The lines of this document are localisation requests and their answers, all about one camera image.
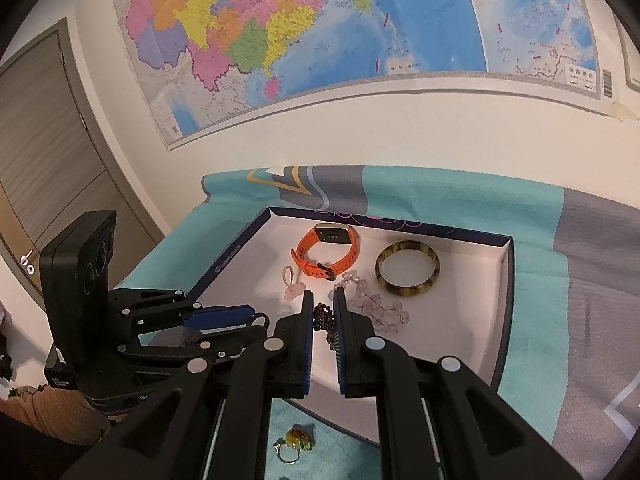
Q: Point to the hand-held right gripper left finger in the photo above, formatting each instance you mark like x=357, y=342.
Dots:
x=306, y=345

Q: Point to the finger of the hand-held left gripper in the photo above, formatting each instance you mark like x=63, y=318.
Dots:
x=220, y=317
x=225, y=342

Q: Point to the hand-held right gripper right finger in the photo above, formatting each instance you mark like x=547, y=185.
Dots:
x=341, y=340

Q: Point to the pink charm loop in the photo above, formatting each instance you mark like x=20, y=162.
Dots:
x=295, y=291

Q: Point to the tortoiseshell bangle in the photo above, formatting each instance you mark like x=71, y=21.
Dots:
x=407, y=291

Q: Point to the orange smartwatch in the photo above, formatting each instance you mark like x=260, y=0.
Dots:
x=327, y=234

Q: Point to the dark blue shallow box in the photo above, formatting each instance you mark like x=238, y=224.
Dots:
x=450, y=320

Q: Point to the grey wooden door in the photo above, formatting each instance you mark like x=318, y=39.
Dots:
x=50, y=135

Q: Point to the teal grey printed blanket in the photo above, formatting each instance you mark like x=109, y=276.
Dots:
x=550, y=310

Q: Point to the beige tape strip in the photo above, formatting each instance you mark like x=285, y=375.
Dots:
x=625, y=110

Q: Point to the colourful wall map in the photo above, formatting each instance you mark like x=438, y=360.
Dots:
x=400, y=20

